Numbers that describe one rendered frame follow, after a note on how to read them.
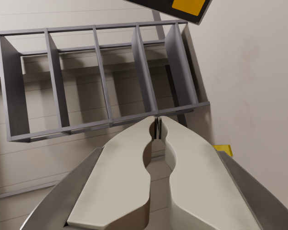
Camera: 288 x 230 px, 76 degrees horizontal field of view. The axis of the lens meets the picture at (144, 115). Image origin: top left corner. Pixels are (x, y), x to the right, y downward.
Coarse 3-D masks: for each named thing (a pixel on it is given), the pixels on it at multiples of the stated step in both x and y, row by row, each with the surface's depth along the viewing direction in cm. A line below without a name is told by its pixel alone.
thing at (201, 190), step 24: (168, 120) 12; (168, 144) 10; (192, 144) 10; (192, 168) 8; (216, 168) 8; (168, 192) 8; (192, 192) 7; (216, 192) 7; (192, 216) 6; (216, 216) 6; (240, 216) 6
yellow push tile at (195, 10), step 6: (174, 0) 48; (180, 0) 47; (186, 0) 47; (192, 0) 47; (198, 0) 46; (204, 0) 46; (174, 6) 49; (180, 6) 49; (186, 6) 48; (192, 6) 48; (198, 6) 48; (192, 12) 49; (198, 12) 49
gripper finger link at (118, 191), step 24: (144, 120) 12; (120, 144) 10; (144, 144) 10; (96, 168) 8; (120, 168) 8; (144, 168) 8; (96, 192) 7; (120, 192) 7; (144, 192) 7; (72, 216) 6; (96, 216) 6; (120, 216) 6; (144, 216) 7
